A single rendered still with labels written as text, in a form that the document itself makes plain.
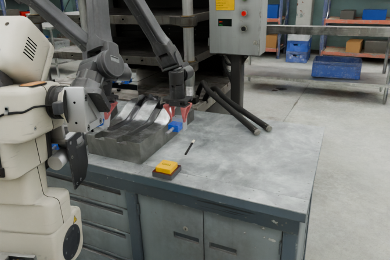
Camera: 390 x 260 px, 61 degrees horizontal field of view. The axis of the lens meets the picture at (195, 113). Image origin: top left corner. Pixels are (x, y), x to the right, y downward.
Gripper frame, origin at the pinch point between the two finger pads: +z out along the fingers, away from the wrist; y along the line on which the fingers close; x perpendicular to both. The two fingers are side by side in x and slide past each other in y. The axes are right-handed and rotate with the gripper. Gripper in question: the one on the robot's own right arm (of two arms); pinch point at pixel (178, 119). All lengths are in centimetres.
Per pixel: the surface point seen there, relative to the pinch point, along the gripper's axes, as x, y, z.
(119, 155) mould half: 13.4, 20.4, 13.4
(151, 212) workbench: 14.0, 6.9, 36.1
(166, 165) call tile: 16.3, -2.8, 11.7
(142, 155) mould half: 12.2, 10.2, 12.1
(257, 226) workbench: 14.3, -36.3, 30.0
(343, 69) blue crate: -359, -58, 54
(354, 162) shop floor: -176, -75, 94
